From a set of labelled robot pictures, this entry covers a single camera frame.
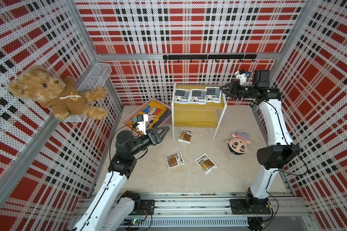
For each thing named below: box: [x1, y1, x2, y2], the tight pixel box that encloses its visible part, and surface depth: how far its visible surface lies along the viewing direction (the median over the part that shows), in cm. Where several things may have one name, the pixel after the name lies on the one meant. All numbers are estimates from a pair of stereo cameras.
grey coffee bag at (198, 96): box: [189, 88, 208, 105], surface depth 80 cm
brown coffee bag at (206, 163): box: [194, 153, 218, 175], surface depth 89 cm
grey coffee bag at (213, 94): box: [204, 86, 223, 104], surface depth 80 cm
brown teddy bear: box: [8, 65, 108, 120], surface depth 54 cm
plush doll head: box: [225, 132, 252, 155], surface depth 92 cm
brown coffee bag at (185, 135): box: [177, 128, 194, 144], surface depth 103 cm
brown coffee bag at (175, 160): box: [164, 151, 186, 169], surface depth 90 cm
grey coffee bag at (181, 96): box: [173, 88, 191, 104], surface depth 80 cm
